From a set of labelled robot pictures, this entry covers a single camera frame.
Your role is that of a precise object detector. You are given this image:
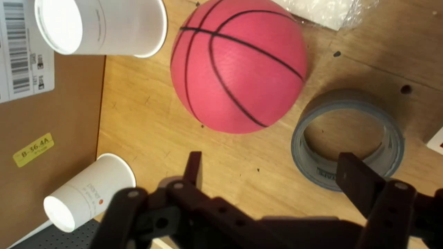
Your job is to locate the white wooden toy tray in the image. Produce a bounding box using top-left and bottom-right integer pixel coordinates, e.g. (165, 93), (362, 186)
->
(426, 128), (443, 157)

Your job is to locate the white paper cup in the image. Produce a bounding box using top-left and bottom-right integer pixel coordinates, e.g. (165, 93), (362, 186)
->
(34, 0), (169, 60)
(42, 153), (139, 234)

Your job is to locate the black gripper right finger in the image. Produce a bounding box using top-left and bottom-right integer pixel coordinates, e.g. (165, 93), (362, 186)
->
(336, 151), (388, 222)

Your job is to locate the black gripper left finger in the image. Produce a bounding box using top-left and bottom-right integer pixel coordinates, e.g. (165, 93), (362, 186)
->
(183, 151), (204, 187)

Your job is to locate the grey duct tape roll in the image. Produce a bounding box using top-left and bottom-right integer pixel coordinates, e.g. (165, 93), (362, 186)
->
(290, 88), (406, 194)

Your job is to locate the large cardboard shipping box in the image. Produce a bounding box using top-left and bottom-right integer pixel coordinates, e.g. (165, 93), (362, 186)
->
(0, 0), (109, 249)

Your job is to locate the pink basketball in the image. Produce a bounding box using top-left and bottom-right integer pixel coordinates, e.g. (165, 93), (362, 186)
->
(169, 0), (311, 136)

